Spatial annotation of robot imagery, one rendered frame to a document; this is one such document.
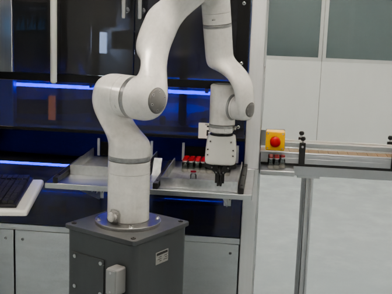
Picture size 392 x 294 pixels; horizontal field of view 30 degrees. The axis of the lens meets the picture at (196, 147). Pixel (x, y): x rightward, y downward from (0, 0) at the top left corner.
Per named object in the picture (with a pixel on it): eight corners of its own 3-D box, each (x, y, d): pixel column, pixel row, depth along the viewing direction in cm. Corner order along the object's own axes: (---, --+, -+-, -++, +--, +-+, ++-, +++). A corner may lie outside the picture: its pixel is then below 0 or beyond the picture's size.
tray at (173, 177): (174, 166, 279) (174, 157, 278) (242, 170, 276) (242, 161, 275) (160, 187, 245) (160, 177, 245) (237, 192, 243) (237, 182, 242)
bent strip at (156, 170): (153, 173, 266) (154, 157, 265) (161, 174, 266) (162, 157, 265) (146, 182, 252) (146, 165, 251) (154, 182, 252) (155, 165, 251)
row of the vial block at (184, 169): (182, 170, 271) (182, 158, 270) (230, 173, 269) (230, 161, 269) (181, 172, 269) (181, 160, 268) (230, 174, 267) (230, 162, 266)
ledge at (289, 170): (261, 167, 293) (261, 162, 292) (293, 168, 292) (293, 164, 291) (260, 174, 279) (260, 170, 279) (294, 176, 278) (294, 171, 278)
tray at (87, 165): (93, 156, 293) (93, 147, 292) (157, 159, 291) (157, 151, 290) (70, 174, 260) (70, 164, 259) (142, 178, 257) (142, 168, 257)
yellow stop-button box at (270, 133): (265, 146, 284) (266, 128, 282) (283, 147, 283) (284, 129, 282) (265, 150, 276) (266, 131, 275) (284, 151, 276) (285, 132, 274)
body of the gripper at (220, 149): (237, 129, 241) (236, 163, 243) (207, 128, 242) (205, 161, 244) (236, 133, 234) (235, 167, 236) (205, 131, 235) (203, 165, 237)
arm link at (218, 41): (255, 22, 224) (260, 118, 234) (214, 20, 234) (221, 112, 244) (237, 27, 218) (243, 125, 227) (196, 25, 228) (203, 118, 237)
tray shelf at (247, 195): (80, 160, 294) (80, 155, 293) (255, 170, 287) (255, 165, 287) (44, 188, 247) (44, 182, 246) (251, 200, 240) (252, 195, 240)
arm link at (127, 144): (128, 165, 199) (130, 78, 195) (83, 155, 211) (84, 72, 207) (159, 160, 208) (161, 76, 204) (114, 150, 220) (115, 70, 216)
